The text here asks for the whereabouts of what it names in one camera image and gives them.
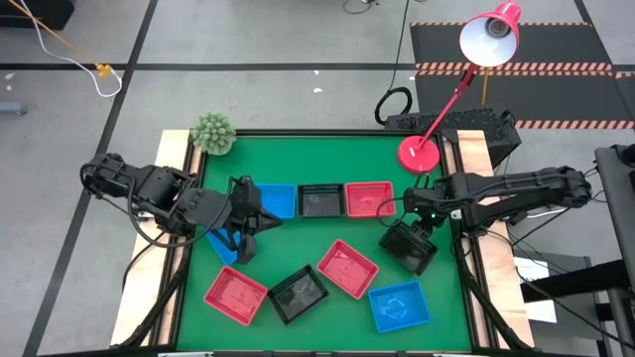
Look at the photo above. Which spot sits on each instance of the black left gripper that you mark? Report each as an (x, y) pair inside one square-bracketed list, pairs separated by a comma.
[(247, 198)]

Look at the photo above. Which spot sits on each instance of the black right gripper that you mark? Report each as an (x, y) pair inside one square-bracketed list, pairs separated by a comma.
[(426, 198)]

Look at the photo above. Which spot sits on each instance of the black slotted plastic basket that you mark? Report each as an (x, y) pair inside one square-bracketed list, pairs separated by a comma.
[(321, 204), (297, 295), (407, 250)]

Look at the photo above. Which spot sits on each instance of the blue plastic basket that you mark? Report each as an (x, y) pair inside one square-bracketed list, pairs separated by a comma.
[(280, 201), (398, 306), (223, 253)]

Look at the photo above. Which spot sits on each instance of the red slotted plastic basket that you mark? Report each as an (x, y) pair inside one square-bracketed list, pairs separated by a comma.
[(235, 296), (367, 201), (347, 269)]

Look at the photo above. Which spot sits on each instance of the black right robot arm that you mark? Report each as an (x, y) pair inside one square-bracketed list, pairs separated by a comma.
[(521, 186)]

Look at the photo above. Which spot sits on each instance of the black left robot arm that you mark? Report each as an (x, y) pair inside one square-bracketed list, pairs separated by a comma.
[(164, 191)]

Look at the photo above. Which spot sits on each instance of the green table mat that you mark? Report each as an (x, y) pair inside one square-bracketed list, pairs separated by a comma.
[(292, 243)]

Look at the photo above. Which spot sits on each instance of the red desk lamp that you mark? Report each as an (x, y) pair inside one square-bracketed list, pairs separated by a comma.
[(419, 156)]

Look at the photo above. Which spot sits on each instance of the green artificial succulent plant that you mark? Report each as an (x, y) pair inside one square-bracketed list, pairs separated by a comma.
[(213, 134)]

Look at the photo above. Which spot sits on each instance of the wooden table side board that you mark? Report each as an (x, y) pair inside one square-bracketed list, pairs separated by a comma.
[(503, 297), (149, 297)]

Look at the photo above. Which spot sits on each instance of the black perforated case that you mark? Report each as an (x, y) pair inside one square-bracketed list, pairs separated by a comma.
[(471, 121)]

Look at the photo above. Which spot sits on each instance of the white paper sheet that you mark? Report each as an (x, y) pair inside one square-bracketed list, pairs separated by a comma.
[(538, 310)]

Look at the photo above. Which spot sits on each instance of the black mat with striped edges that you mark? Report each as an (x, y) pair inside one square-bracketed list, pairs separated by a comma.
[(546, 44), (546, 96)]

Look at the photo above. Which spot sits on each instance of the dark grey equipment stand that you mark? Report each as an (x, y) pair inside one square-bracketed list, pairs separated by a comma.
[(617, 198)]

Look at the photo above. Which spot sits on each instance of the grey metal foot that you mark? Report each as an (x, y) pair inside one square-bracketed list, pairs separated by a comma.
[(12, 108)]

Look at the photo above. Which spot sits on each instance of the black box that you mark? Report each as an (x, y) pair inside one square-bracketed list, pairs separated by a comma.
[(35, 12)]

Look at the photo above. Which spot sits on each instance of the black metal table frame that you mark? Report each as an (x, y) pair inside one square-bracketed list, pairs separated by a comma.
[(322, 132)]

